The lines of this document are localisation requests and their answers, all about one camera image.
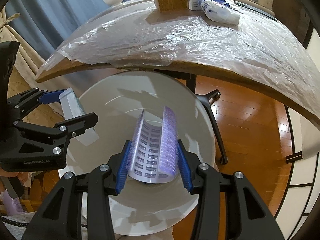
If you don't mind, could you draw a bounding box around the teal white box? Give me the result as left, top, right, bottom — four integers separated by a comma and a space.
59, 88, 99, 146

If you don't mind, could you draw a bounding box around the purple hair roller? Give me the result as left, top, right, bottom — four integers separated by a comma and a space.
126, 106, 178, 184

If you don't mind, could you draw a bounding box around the blue white tissue pack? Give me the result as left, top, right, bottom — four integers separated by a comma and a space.
198, 0, 240, 25

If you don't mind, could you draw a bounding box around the white trash bin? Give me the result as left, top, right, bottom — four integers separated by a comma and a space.
59, 72, 215, 236

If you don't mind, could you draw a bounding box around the beige curtain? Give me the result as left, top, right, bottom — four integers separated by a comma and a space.
1, 9, 49, 97

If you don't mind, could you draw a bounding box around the blue curtain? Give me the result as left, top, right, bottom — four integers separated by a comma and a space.
4, 0, 131, 61

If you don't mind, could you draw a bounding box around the dark blue smartphone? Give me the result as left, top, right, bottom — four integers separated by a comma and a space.
234, 1, 278, 22

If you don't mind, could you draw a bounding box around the dark wooden cabinet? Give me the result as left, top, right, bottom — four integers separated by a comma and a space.
272, 0, 313, 49

